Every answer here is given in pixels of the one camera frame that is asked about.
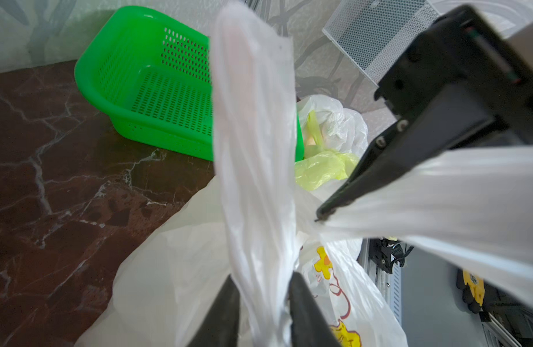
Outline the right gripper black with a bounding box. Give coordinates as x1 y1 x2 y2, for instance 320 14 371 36
316 5 533 221

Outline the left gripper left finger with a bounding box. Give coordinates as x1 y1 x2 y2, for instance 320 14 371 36
187 276 240 347

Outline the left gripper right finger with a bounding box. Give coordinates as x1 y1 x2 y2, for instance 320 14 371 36
289 272 340 347

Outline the green avocado plastic bag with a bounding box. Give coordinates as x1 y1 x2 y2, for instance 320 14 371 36
295 111 359 191

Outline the white printed plastic bag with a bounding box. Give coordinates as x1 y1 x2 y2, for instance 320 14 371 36
297 95 368 158

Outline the green plastic basket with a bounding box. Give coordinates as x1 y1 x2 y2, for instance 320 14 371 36
73 5 305 163

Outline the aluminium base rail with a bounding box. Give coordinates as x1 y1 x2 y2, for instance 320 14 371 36
357 238 415 324

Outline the white wire mesh basket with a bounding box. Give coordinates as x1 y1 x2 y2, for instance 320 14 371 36
323 0 440 85

